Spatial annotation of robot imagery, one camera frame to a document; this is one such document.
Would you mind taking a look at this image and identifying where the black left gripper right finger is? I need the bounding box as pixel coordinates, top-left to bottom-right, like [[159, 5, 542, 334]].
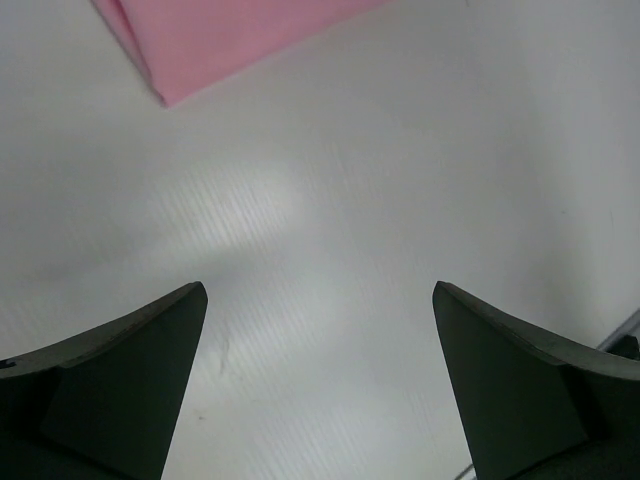
[[432, 282, 639, 479]]

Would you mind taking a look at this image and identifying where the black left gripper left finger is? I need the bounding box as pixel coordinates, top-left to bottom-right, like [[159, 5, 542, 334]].
[[1, 282, 208, 479]]

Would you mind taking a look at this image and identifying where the pink t-shirt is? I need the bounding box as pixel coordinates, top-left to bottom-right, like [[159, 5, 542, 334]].
[[94, 0, 380, 107]]

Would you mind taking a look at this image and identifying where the aluminium mounting rail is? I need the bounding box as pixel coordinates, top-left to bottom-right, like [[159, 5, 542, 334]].
[[598, 310, 639, 358]]

